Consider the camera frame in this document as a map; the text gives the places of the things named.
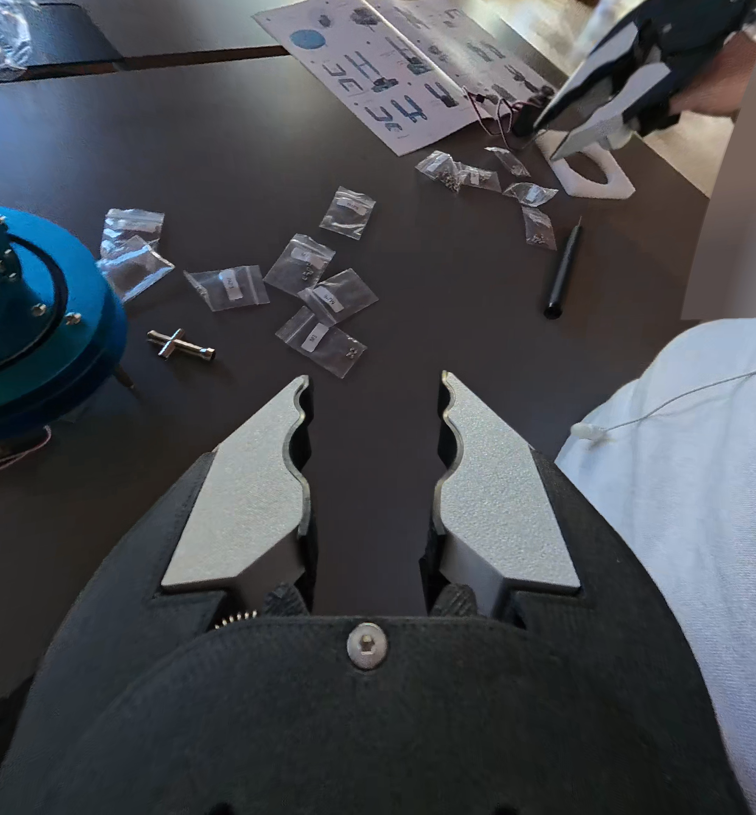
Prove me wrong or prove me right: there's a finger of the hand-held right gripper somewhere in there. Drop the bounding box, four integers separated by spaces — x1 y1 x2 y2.
551 62 672 161
532 24 641 131

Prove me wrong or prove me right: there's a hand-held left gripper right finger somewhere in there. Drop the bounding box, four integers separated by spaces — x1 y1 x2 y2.
420 371 581 618

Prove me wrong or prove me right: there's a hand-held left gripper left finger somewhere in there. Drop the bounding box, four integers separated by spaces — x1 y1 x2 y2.
160 374 318 615

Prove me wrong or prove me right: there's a black servo motor with wires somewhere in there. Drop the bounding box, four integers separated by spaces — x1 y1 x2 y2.
464 83 558 152

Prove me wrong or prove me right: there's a black screwdriver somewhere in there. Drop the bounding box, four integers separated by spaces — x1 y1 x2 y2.
543 216 586 321

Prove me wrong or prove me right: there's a dark desk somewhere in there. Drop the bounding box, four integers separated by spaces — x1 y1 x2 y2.
0 0 713 723

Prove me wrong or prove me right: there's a person's right hand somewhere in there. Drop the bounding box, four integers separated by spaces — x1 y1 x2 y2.
674 31 756 120

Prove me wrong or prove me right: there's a white foam cutout piece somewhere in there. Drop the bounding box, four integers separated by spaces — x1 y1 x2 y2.
536 130 637 201

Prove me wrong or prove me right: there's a small clear screw bag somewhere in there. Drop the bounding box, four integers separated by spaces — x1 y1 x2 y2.
521 204 557 251
484 146 532 178
454 163 502 194
415 150 463 192
502 181 559 207

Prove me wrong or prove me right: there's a silver cross wrench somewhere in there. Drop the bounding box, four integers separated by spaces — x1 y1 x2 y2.
146 328 217 365

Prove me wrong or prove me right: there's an open instruction manual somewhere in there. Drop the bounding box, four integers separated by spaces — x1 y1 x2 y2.
252 0 558 157

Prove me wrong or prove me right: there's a cluster of clear hardware bags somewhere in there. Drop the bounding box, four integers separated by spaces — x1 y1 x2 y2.
96 186 379 381

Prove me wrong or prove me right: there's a white cord with toggle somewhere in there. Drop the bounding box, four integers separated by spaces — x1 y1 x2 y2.
570 359 756 451

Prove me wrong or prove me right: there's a desk with cable flap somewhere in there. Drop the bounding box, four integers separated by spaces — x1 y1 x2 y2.
0 0 291 85

